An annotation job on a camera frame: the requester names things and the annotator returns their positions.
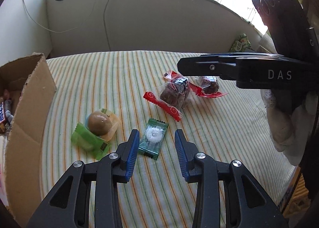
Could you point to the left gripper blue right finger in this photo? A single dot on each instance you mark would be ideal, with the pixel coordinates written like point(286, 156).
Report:
point(185, 152)

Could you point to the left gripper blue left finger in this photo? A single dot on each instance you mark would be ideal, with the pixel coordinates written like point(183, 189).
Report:
point(128, 152)

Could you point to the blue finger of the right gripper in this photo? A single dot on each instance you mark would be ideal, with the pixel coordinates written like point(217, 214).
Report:
point(206, 66)
point(242, 54)

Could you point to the small red date snack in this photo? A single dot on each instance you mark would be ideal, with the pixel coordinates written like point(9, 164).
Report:
point(206, 87)

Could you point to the green mint candy packet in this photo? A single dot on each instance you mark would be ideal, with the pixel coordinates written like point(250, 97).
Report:
point(152, 138)

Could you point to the green candy wrapper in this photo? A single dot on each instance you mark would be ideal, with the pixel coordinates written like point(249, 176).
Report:
point(90, 143)

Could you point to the large red date snack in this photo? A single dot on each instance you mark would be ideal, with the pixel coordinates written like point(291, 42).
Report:
point(173, 96)

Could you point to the long Snickers bar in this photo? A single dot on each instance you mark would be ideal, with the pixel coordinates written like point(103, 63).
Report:
point(6, 116)

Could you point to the green gift bag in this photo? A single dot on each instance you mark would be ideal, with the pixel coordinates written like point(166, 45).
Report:
point(241, 44)

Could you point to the white lace cloth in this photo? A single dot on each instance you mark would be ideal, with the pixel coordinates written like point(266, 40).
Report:
point(291, 119)

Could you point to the brown cardboard box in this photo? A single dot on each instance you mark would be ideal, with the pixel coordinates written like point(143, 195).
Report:
point(31, 88)

